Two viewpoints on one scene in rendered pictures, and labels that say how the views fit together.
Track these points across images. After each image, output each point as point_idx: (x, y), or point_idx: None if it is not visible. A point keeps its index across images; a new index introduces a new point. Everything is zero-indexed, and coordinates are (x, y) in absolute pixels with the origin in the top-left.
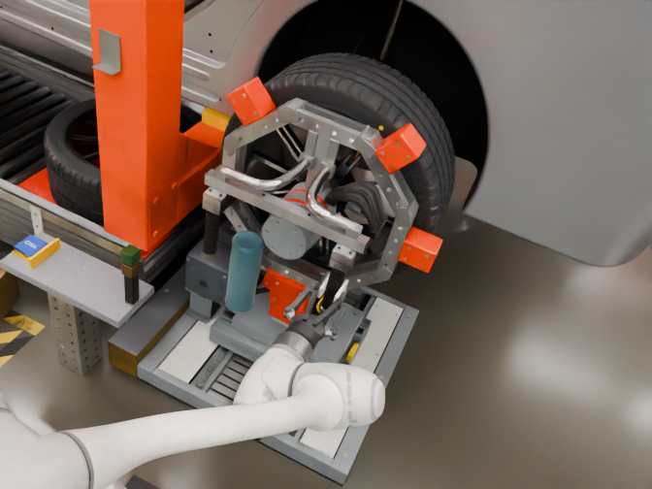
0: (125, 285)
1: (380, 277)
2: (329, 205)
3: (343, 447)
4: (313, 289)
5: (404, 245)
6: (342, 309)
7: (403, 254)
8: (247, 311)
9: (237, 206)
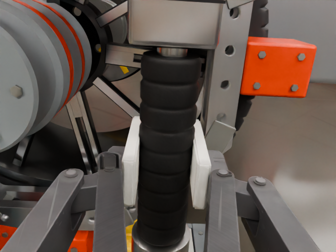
0: None
1: (216, 149)
2: (72, 23)
3: None
4: (99, 171)
5: (250, 54)
6: (266, 198)
7: (251, 76)
8: None
9: None
